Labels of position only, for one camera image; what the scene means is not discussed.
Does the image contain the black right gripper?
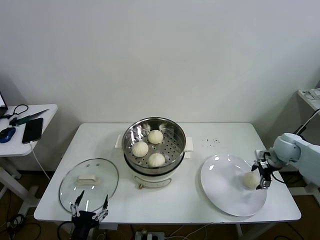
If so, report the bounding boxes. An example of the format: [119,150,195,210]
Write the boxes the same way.
[251,159,275,191]

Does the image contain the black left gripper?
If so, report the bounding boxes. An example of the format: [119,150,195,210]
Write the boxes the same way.
[69,189,110,240]

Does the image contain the white steamed baozi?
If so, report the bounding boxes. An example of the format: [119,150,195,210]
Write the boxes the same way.
[147,129,164,145]
[131,141,150,158]
[148,152,166,168]
[241,171,261,191]

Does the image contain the glass lid cream handle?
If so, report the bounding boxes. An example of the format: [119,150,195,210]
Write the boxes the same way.
[58,158,119,215]

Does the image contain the stainless steel steamer basket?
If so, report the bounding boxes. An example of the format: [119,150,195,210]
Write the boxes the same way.
[114,116,195,176]

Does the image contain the white round plate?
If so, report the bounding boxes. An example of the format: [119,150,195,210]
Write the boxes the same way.
[199,153,267,217]

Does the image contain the white power strip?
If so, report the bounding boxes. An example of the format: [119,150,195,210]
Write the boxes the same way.
[134,229,166,240]

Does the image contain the white shelf table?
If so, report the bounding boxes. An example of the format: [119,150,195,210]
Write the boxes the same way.
[287,88,320,198]

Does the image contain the black smartphone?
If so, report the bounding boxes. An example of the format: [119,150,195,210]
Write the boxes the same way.
[21,117,44,145]

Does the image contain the white side table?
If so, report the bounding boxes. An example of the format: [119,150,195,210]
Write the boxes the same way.
[0,104,58,218]

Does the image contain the white device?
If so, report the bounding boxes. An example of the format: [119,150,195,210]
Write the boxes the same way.
[299,87,320,100]

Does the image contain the green flat strip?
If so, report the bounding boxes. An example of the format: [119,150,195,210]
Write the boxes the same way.
[11,109,49,126]

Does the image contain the blue computer mouse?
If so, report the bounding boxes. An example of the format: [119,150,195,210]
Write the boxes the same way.
[0,127,16,144]

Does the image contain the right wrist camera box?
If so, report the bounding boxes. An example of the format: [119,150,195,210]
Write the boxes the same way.
[255,148,270,161]

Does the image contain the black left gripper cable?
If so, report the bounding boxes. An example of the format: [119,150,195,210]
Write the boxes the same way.
[57,221,76,240]

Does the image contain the black cable with adapter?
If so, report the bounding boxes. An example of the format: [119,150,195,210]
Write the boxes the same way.
[292,121,309,137]

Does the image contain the white charging cable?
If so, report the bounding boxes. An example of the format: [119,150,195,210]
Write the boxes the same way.
[28,141,51,181]

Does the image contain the long white cable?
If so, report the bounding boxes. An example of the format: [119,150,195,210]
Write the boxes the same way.
[297,107,320,133]

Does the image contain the black floor cables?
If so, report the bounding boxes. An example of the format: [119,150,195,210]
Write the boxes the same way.
[0,213,41,240]

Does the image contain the black cord loop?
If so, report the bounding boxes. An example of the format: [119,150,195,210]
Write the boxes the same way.
[2,104,28,121]

